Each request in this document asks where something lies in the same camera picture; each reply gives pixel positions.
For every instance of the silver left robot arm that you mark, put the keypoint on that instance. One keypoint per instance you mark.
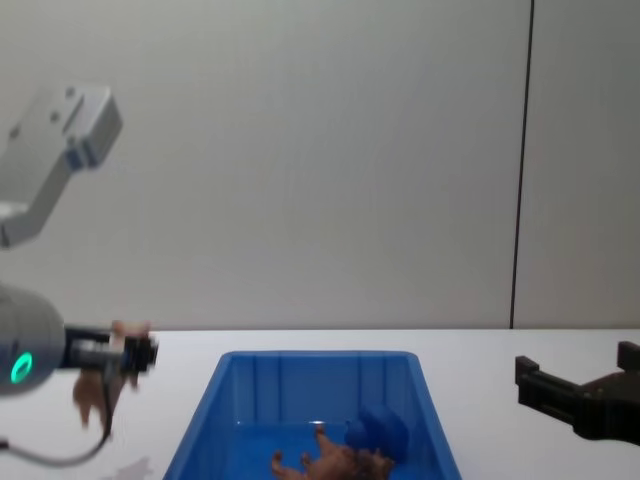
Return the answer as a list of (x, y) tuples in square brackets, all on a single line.
[(35, 150)]

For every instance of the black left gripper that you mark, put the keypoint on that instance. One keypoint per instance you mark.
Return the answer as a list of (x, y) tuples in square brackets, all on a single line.
[(87, 350)]

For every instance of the blue plastic toy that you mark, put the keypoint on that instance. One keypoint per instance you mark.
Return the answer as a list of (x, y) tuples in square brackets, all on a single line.
[(380, 430)]

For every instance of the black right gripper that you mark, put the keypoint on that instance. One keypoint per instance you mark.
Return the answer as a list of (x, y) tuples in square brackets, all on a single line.
[(612, 410)]

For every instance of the blue plastic bin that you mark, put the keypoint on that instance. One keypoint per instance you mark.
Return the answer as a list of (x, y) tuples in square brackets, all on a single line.
[(250, 400)]

